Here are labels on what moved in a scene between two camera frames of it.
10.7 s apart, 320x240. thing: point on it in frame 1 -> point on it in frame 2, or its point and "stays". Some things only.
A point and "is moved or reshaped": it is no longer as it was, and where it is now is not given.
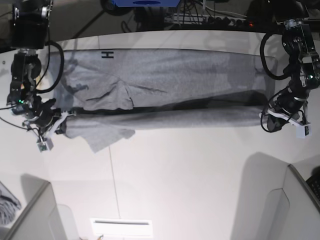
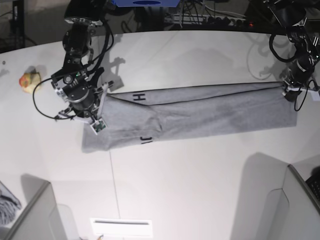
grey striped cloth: x=9 y=205 stays
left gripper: x=42 y=114 -> x=85 y=102
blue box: x=131 y=3 stays
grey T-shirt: x=112 y=93 is moved or reshaped
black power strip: x=213 y=22 stays
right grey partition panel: x=273 y=205 stays
